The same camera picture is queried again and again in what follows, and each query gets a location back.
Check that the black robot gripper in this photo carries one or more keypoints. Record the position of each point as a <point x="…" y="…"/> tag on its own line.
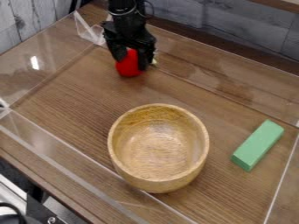
<point x="125" y="31"/>

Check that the red plush strawberry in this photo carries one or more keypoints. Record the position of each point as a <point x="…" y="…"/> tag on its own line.
<point x="127" y="66"/>

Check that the wooden bowl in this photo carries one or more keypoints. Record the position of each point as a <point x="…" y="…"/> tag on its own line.
<point x="157" y="144"/>

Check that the green rectangular block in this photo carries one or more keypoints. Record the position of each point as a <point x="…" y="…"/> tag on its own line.
<point x="256" y="145"/>

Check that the black metal stand base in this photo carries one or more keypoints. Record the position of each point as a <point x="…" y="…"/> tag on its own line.
<point x="37" y="214"/>

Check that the clear acrylic corner bracket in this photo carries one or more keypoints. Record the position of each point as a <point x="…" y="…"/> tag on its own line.
<point x="91" y="33"/>

